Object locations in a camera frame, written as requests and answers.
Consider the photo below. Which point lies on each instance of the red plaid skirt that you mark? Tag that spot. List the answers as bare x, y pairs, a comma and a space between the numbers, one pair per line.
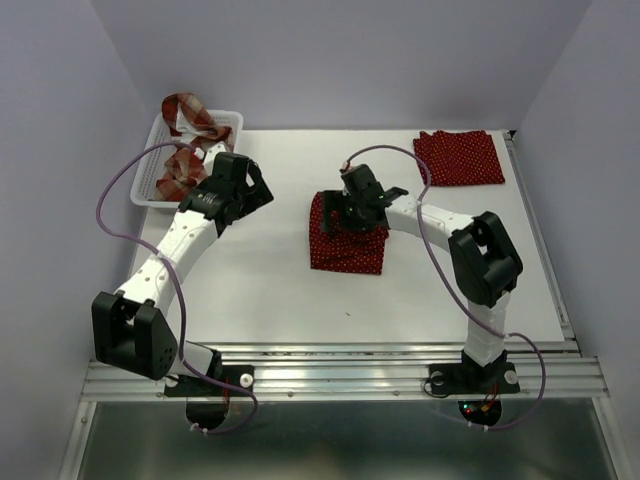
189, 122

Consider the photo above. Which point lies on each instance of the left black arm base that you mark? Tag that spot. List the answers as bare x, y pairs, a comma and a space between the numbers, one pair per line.
241, 376

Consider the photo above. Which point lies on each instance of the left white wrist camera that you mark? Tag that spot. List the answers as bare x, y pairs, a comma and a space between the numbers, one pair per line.
208, 156

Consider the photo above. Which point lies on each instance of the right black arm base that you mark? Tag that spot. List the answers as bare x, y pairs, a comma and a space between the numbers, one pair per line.
467, 379

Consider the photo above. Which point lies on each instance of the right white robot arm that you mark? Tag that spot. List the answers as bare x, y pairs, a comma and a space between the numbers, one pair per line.
484, 260

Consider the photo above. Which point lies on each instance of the aluminium rail frame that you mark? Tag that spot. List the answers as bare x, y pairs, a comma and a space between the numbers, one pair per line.
359, 411

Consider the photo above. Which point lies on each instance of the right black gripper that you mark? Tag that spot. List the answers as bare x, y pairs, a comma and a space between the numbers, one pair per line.
332, 200

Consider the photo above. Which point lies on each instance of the white plastic basket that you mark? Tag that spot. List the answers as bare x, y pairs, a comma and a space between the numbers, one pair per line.
151, 167

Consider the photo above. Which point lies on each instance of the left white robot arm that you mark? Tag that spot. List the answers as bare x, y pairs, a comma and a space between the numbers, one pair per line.
130, 328

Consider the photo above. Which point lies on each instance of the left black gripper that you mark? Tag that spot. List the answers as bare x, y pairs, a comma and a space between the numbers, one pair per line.
258, 194

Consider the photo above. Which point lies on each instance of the red polka dot skirt pile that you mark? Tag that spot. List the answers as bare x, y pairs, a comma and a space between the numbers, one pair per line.
343, 251

